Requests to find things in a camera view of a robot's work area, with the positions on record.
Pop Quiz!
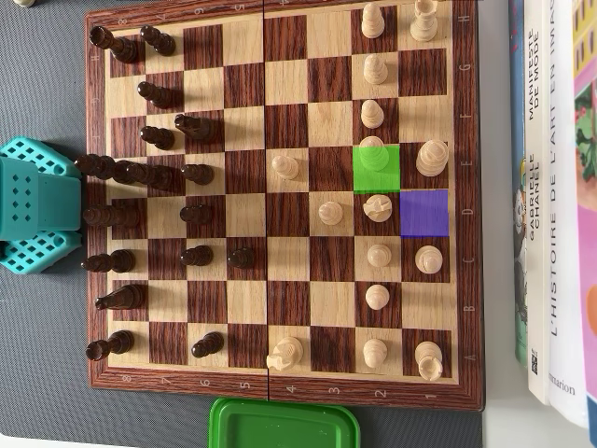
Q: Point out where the grey table mat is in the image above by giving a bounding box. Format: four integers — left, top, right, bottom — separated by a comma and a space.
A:
0, 0, 484, 448

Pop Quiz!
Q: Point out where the light wooden rook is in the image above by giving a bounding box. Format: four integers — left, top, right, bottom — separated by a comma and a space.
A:
410, 0, 442, 43
414, 341, 444, 382

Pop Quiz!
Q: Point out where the white art history book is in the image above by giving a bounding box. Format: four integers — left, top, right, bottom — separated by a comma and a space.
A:
545, 0, 597, 430

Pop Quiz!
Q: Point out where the light wooden queen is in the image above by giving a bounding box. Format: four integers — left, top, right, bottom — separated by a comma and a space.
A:
359, 135, 390, 174

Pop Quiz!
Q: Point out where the dark wooden knight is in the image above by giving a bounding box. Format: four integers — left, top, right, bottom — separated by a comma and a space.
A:
94, 283, 146, 313
174, 113, 219, 143

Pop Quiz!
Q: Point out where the light wooden king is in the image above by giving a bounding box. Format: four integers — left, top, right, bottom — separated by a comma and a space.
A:
415, 139, 451, 178

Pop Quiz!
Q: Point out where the wooden folding chessboard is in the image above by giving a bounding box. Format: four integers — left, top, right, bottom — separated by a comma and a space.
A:
83, 0, 487, 413

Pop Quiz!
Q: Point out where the dark wooden rook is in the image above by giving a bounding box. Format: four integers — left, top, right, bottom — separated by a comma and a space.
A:
85, 329, 136, 362
89, 25, 140, 64

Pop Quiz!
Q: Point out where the white Gabrielle Chanel book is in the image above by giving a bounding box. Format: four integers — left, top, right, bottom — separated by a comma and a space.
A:
521, 0, 554, 406

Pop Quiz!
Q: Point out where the thin blue panda book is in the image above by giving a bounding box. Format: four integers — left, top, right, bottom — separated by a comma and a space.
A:
507, 0, 534, 371

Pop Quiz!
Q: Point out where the dark wooden queen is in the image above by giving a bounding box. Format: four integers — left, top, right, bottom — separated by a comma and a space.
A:
82, 203, 142, 229

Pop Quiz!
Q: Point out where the dark wooden pawn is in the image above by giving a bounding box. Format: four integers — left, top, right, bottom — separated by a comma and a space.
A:
180, 162, 215, 185
140, 124, 175, 150
226, 246, 257, 271
179, 245, 215, 268
139, 24, 177, 57
179, 203, 215, 226
190, 330, 225, 360
136, 80, 177, 109

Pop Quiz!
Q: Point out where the dark wooden king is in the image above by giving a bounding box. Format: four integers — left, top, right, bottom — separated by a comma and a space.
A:
74, 153, 141, 184

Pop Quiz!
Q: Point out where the light wooden bishop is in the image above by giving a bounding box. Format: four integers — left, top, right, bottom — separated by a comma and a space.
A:
414, 245, 443, 275

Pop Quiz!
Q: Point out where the dark wooden bishop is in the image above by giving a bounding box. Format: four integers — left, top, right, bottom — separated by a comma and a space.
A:
80, 248, 137, 275
114, 160, 174, 191

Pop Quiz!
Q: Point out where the green plastic container lid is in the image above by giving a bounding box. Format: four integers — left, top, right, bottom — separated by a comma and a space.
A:
208, 396, 361, 448

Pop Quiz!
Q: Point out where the light wooden pawn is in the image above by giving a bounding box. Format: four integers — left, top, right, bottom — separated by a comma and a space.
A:
365, 284, 391, 312
367, 244, 393, 270
318, 201, 345, 229
362, 338, 390, 371
360, 98, 385, 130
271, 154, 300, 181
362, 2, 386, 40
363, 53, 390, 86

